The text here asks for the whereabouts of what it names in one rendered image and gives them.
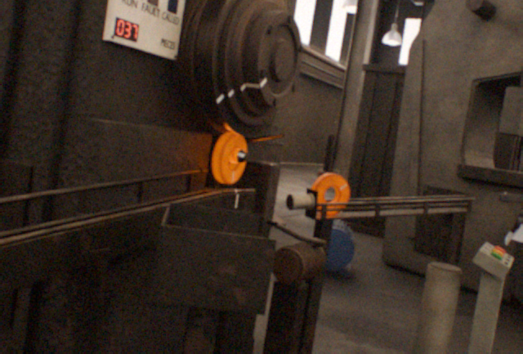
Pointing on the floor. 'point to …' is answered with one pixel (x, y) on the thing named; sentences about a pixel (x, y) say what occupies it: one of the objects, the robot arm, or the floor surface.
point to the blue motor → (341, 249)
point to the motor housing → (290, 295)
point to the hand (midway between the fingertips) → (506, 239)
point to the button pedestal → (488, 298)
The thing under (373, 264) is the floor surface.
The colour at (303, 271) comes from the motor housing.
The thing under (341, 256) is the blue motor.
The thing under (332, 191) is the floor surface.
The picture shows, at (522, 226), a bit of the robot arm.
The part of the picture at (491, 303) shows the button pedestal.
